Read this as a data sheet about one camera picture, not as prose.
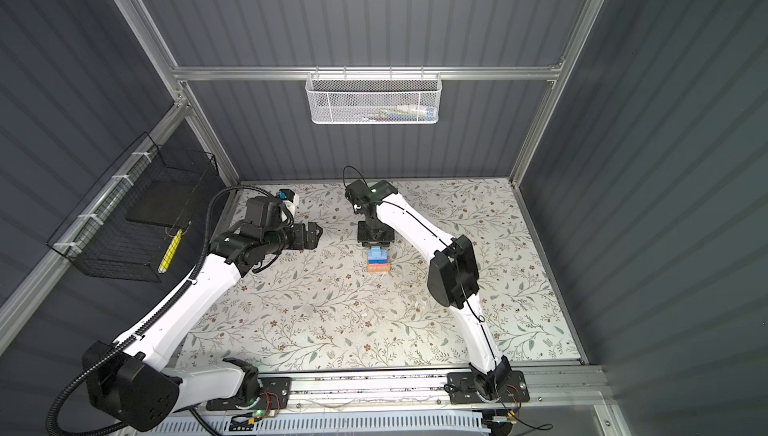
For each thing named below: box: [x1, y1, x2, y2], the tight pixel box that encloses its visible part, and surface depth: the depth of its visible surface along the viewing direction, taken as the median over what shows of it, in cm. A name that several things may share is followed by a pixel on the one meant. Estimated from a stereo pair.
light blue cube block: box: [367, 250, 387, 260], surface depth 92 cm
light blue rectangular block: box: [368, 251, 387, 260], surface depth 92 cm
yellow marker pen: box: [157, 229, 183, 273], surface depth 70 cm
